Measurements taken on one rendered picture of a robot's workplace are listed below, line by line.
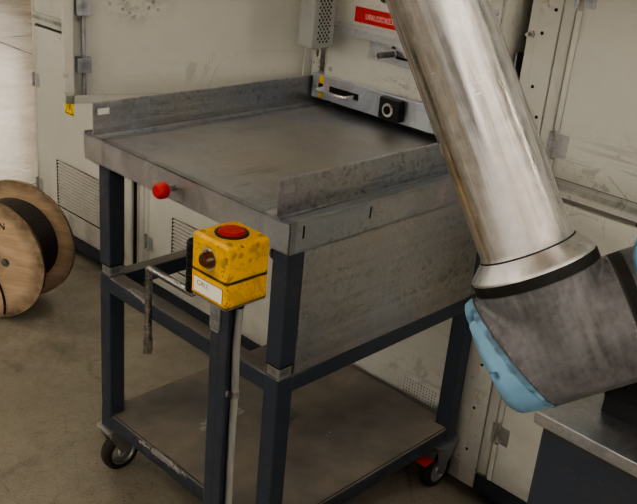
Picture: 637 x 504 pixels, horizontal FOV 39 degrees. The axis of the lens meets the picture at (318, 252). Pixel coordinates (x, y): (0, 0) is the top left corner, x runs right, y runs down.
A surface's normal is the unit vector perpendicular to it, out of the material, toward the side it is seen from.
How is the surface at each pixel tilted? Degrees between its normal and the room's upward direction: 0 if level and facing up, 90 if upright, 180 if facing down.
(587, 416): 0
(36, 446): 0
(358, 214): 90
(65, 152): 90
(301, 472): 0
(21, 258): 91
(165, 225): 90
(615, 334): 71
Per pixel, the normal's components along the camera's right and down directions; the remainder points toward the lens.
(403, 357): -0.70, 0.22
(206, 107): 0.71, 0.33
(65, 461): 0.08, -0.92
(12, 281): -0.26, 0.36
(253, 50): 0.43, 0.39
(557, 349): -0.18, 0.17
